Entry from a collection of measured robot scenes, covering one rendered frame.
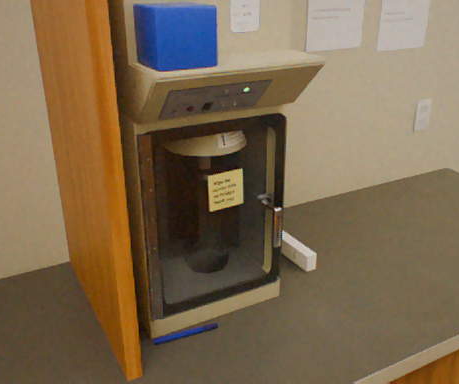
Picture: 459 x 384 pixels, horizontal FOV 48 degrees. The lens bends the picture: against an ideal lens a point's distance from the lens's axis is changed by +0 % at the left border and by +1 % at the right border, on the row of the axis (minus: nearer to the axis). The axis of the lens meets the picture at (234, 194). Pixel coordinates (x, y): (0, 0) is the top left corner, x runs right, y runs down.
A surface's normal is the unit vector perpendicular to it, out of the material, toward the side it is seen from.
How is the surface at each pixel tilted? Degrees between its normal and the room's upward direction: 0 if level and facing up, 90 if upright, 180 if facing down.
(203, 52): 90
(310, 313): 0
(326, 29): 90
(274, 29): 90
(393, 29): 90
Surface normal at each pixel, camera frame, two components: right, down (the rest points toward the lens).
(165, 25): 0.48, 0.36
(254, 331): 0.00, -0.91
